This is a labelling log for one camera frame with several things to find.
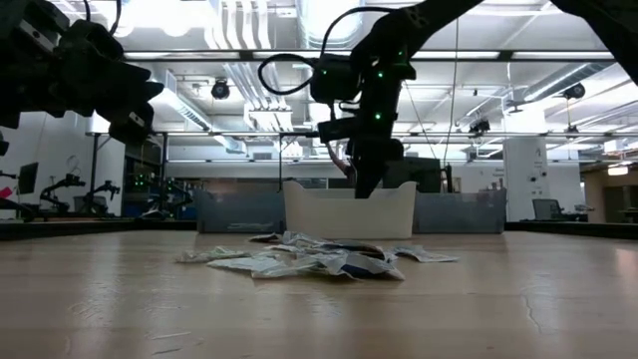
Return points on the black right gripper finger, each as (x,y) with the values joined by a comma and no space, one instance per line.
(378,172)
(363,174)

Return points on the white printed first aid packet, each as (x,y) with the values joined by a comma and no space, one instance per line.
(359,247)
(426,255)
(284,248)
(304,238)
(369,269)

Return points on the black background robot arm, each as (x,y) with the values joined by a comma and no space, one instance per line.
(60,188)
(102,192)

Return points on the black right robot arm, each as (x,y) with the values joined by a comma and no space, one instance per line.
(423,20)

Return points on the long light strip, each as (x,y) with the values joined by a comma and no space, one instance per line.
(563,55)
(458,55)
(182,55)

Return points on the white plastic bin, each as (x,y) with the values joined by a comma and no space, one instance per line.
(324,214)

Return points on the grey plastic bin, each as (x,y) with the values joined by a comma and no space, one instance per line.
(461,212)
(239,212)

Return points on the black rig crossbeam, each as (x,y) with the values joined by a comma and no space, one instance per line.
(246,55)

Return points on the small black monitor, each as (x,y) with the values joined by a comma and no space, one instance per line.
(27,177)

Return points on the green white packet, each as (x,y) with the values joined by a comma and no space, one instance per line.
(284,271)
(244,263)
(214,255)

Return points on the red tape strip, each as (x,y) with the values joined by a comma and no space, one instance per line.
(6,192)

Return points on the dark mesh office chair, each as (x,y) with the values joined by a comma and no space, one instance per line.
(548,209)

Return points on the black ceiling camera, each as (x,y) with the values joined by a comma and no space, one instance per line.
(479,125)
(220,89)
(574,91)

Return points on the silver ventilation duct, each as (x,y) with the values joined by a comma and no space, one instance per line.
(311,30)

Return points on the glowing wall lamp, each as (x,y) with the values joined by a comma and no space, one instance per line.
(618,170)

